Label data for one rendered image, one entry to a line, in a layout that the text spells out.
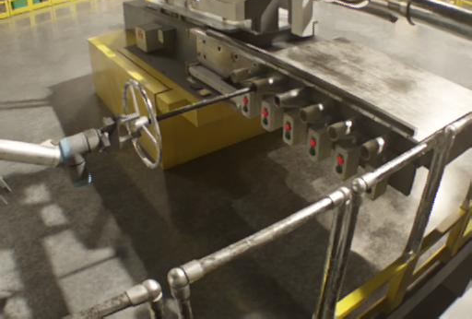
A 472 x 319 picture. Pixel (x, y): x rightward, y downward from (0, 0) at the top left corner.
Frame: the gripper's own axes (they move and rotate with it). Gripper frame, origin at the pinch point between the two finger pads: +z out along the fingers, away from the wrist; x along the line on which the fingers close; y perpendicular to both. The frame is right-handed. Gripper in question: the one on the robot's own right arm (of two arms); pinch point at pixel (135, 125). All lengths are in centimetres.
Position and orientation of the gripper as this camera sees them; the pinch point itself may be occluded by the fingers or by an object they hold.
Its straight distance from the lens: 176.9
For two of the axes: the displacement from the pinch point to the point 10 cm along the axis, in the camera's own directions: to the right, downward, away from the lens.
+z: 8.2, -3.1, 4.7
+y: -5.6, -5.4, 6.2
